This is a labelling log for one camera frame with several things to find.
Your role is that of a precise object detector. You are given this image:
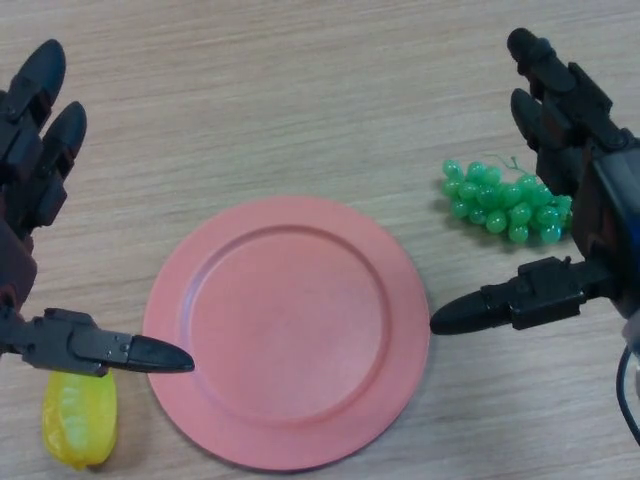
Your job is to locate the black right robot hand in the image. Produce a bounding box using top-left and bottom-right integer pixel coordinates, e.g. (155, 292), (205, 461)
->
(429, 27), (640, 336)

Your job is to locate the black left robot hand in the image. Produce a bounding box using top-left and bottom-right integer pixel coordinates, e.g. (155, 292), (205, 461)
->
(0, 38), (196, 377)

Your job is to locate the green grapes bunch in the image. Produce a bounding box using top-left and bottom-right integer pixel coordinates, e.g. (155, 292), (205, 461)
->
(439, 155), (575, 246)

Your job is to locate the pink round plate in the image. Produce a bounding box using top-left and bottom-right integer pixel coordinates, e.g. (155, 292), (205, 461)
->
(142, 195), (432, 474)

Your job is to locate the yellow starfruit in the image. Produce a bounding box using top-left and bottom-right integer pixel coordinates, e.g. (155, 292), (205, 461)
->
(41, 370), (120, 471)

